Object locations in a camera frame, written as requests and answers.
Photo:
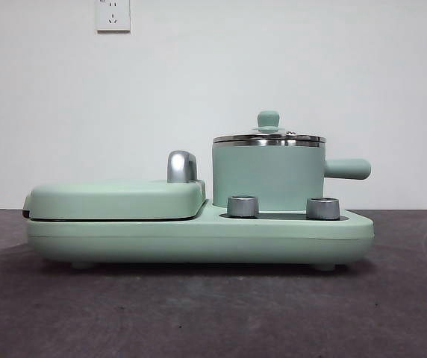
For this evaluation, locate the mint green breakfast machine base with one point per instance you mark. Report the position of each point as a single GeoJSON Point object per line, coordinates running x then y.
{"type": "Point", "coordinates": [198, 242]}

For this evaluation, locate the glass pot lid green knob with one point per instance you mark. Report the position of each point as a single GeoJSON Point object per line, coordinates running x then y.
{"type": "Point", "coordinates": [269, 119]}

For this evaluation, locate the white wall socket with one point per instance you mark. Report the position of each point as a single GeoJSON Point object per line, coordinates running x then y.
{"type": "Point", "coordinates": [113, 16]}

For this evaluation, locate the silver control knob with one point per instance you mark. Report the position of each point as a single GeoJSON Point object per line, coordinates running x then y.
{"type": "Point", "coordinates": [243, 207]}
{"type": "Point", "coordinates": [323, 209]}

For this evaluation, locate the mint green griddle cover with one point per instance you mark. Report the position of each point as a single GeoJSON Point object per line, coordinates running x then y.
{"type": "Point", "coordinates": [112, 197]}

